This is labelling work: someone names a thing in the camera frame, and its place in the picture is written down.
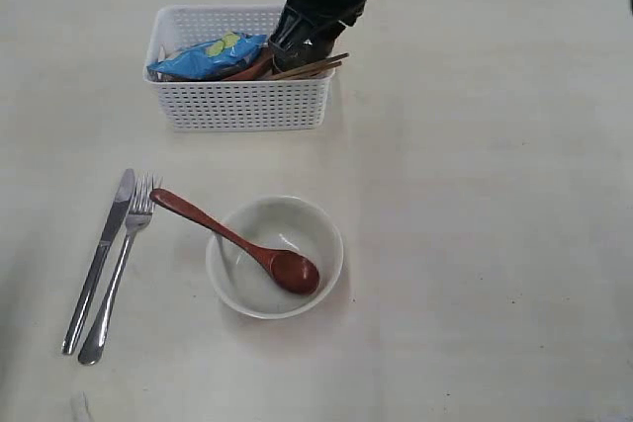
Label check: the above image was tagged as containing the white perforated plastic basket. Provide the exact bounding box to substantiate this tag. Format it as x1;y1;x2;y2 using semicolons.
143;4;334;131

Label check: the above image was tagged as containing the silver metal fork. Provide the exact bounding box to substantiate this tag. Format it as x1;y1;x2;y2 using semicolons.
78;173;161;366

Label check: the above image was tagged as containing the grey floral ceramic bowl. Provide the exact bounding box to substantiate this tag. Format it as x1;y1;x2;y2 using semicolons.
206;196;344;320

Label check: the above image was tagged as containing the brown wooden chopstick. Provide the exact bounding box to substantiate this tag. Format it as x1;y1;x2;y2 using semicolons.
288;61;342;80
269;52;349;81

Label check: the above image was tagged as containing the dark red wooden spoon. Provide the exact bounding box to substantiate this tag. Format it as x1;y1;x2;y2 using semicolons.
150;188;320;295

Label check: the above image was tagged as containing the stainless steel cup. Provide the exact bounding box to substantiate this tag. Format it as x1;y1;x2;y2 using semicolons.
273;51;327;74

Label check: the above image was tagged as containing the silver table knife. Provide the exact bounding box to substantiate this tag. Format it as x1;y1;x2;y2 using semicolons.
61;168;136;356

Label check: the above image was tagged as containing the brown wooden bowl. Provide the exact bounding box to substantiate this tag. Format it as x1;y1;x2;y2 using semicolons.
222;46;273;81

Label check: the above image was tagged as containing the blue snack packet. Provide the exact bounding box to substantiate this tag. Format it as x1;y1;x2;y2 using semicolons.
146;32;267;81

